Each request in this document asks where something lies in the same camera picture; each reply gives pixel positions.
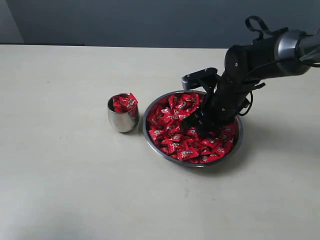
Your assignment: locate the red wrapped candy bottom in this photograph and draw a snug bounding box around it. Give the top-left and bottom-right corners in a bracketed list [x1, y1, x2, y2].
[177, 149, 199, 162]

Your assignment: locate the stainless steel cup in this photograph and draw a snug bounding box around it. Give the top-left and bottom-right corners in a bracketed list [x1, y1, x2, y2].
[107, 93, 140, 133]

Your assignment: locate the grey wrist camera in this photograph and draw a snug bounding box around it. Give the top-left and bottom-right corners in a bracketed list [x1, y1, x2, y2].
[181, 67, 221, 92]

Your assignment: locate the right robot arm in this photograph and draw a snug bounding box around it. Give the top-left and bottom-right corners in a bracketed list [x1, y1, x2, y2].
[181, 30, 320, 136]

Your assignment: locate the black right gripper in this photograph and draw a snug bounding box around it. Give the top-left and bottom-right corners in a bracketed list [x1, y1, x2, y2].
[180, 72, 253, 140]

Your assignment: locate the black cable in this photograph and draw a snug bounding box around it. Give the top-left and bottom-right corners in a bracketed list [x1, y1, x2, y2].
[237, 79, 266, 117]

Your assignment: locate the stainless steel plate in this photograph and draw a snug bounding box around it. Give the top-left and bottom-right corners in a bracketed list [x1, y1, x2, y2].
[142, 90, 244, 168]

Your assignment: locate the red wrapped candy top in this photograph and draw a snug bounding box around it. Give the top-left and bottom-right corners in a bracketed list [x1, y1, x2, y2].
[181, 93, 199, 106]

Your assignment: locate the red candy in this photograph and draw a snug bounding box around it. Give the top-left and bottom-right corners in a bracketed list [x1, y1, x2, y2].
[181, 93, 199, 106]
[112, 96, 126, 113]
[148, 128, 165, 141]
[177, 149, 199, 162]
[119, 93, 138, 111]

